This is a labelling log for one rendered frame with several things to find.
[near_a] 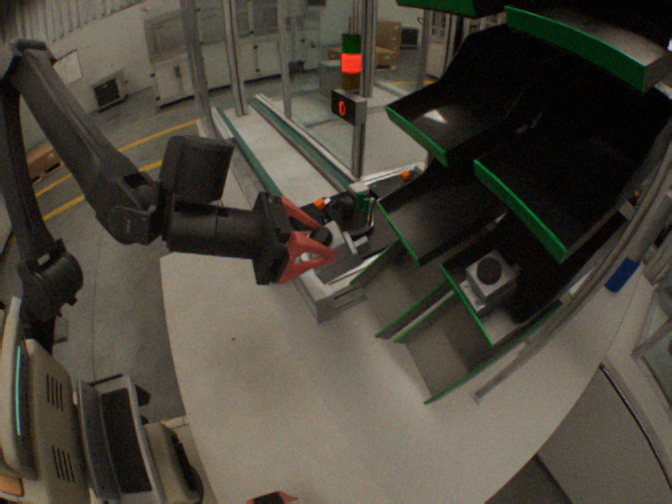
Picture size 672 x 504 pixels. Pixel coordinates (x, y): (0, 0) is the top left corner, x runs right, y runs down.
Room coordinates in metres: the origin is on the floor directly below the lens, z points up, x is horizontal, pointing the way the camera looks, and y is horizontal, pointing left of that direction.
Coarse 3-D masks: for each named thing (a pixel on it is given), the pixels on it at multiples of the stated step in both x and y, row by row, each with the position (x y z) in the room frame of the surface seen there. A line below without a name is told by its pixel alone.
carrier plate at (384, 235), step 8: (344, 192) 0.72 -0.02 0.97; (336, 200) 0.68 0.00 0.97; (304, 208) 0.65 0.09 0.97; (312, 208) 0.65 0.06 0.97; (376, 208) 0.65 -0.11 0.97; (312, 216) 0.62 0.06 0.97; (376, 216) 0.62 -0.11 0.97; (296, 224) 0.58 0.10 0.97; (304, 224) 0.58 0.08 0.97; (376, 224) 0.58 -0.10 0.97; (384, 224) 0.59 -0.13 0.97; (376, 232) 0.56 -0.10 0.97; (384, 232) 0.56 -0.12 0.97; (392, 232) 0.56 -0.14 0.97; (368, 240) 0.53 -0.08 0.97; (376, 240) 0.53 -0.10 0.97; (384, 240) 0.53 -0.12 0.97; (392, 240) 0.53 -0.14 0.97; (376, 248) 0.50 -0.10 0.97; (384, 248) 0.50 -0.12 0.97; (368, 256) 0.48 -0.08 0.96
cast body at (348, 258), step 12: (324, 228) 0.28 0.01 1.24; (336, 228) 0.29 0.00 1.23; (324, 240) 0.27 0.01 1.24; (336, 240) 0.27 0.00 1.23; (348, 240) 0.29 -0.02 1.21; (360, 240) 0.30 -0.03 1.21; (348, 252) 0.27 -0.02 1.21; (360, 252) 0.29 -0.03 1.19; (336, 264) 0.26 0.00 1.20; (348, 264) 0.27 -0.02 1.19; (360, 264) 0.27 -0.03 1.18; (324, 276) 0.25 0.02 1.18; (336, 276) 0.26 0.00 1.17
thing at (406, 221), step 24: (432, 168) 0.41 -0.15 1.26; (456, 168) 0.42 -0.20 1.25; (408, 192) 0.40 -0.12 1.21; (432, 192) 0.38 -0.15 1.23; (456, 192) 0.37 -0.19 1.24; (480, 192) 0.36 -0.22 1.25; (384, 216) 0.36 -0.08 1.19; (408, 216) 0.35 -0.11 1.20; (432, 216) 0.34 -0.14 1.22; (456, 216) 0.33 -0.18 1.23; (480, 216) 0.29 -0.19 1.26; (408, 240) 0.31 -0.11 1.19; (432, 240) 0.30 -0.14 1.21; (456, 240) 0.28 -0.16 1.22
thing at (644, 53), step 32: (544, 0) 0.27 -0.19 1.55; (576, 0) 0.29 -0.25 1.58; (608, 0) 0.32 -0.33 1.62; (640, 0) 0.30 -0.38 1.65; (544, 32) 0.21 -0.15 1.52; (576, 32) 0.18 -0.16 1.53; (608, 32) 0.23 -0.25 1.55; (640, 32) 0.24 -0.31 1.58; (608, 64) 0.16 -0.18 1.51; (640, 64) 0.13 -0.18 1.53
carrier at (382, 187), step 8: (416, 168) 0.85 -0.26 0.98; (392, 176) 0.81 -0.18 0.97; (400, 176) 0.81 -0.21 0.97; (416, 176) 0.76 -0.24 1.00; (368, 184) 0.76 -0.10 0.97; (376, 184) 0.76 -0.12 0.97; (384, 184) 0.77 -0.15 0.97; (392, 184) 0.77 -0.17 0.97; (400, 184) 0.74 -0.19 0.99; (376, 192) 0.72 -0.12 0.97; (384, 192) 0.72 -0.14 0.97
